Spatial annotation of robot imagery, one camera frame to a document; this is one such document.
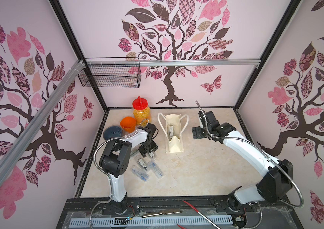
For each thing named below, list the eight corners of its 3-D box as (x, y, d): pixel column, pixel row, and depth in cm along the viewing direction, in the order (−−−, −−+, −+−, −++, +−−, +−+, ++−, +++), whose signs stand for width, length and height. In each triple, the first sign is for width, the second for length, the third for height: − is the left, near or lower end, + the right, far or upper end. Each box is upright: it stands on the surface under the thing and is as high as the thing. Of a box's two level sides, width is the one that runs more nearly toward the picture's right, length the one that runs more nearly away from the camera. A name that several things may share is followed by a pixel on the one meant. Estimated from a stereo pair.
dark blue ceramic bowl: (106, 140, 102) (103, 135, 98) (106, 132, 107) (103, 127, 102) (123, 136, 104) (120, 131, 100) (122, 129, 109) (120, 124, 104)
